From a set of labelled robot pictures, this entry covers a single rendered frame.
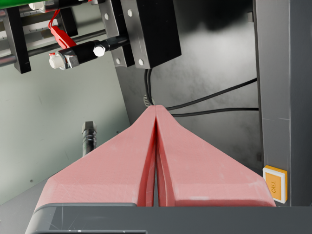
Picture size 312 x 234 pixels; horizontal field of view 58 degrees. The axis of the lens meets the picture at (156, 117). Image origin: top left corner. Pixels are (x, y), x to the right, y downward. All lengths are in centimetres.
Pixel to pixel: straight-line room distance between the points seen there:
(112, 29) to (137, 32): 6
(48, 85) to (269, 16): 53
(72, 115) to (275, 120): 53
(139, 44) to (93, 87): 35
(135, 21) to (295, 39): 23
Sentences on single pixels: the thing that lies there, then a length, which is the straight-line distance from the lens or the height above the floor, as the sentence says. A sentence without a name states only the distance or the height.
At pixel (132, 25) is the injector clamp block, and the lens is 47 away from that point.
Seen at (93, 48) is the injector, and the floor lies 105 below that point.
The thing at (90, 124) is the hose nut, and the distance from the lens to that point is 42.
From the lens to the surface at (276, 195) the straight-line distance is 45.
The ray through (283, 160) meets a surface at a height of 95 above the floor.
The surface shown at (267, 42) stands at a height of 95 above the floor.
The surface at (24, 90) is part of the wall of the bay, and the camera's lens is 71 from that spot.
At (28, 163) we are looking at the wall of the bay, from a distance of 75.
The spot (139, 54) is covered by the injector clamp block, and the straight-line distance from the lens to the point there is 47.
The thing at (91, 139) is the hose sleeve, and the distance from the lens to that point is 40.
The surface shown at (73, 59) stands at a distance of 39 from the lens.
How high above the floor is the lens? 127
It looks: 35 degrees down
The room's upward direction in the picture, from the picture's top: 121 degrees counter-clockwise
